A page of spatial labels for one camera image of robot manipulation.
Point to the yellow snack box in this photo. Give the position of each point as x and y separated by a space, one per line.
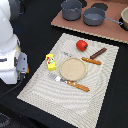
50 62

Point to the red toy tomato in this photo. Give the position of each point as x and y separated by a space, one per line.
81 45

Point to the brown toy sausage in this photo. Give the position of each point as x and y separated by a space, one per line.
98 53

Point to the round beige plate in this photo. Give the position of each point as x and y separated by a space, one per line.
73 69

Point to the beige woven placemat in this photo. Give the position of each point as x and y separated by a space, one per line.
64 103

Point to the dark grey pot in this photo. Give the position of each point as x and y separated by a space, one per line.
71 9

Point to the pink brown board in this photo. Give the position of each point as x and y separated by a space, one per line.
107 29

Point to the beige bowl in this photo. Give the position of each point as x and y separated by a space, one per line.
124 15

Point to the fork with orange handle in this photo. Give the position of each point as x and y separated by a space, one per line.
76 85

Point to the knife with orange handle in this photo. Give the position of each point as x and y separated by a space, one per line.
83 58

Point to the grey saucepan with handle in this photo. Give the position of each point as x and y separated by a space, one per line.
94 16

